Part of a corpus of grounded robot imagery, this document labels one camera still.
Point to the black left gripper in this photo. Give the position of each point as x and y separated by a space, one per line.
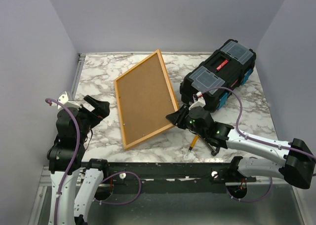
101 108

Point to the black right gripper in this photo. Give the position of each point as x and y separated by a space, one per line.
177 118

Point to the orange handled screwdriver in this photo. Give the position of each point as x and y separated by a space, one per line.
192 144

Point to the orange wooden picture frame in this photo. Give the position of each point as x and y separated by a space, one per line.
145 96

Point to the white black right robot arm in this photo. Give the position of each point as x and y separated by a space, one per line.
291 161

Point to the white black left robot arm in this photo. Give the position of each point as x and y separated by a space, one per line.
74 189

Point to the grey metal clamp tool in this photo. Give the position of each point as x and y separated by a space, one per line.
208 142

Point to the black plastic toolbox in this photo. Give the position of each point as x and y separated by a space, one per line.
229 66

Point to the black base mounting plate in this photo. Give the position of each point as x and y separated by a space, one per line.
167 178

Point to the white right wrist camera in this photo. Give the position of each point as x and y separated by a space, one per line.
198 101

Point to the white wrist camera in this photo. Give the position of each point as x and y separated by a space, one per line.
198 101
67 100

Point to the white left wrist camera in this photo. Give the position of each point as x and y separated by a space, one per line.
67 100

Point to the aluminium extrusion rail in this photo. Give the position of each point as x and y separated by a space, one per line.
45 179

